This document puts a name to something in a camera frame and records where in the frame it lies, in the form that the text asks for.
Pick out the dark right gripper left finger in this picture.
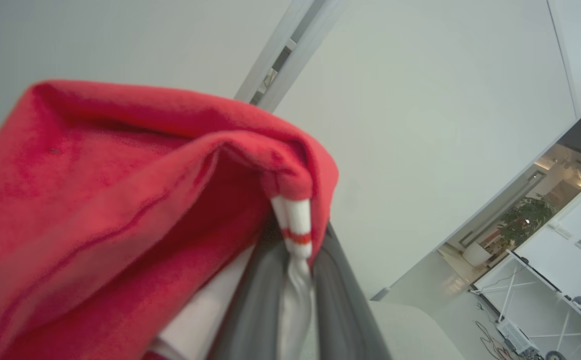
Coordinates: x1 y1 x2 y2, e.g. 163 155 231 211
210 225 291 360

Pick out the green potted plant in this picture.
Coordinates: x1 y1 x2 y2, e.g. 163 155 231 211
498 194 557 247

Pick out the red and white garment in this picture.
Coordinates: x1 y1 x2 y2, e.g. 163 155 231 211
0 80 340 360

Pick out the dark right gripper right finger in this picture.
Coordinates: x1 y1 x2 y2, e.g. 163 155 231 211
312 223 393 360

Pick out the dark floor cable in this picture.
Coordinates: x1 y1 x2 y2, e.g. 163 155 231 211
474 320 517 360

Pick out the white box on floor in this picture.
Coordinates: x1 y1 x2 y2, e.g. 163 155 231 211
496 319 540 355

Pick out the white frame table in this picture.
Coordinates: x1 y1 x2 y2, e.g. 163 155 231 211
470 249 581 360

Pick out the grey double partition post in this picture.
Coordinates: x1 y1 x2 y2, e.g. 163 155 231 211
234 0 347 113

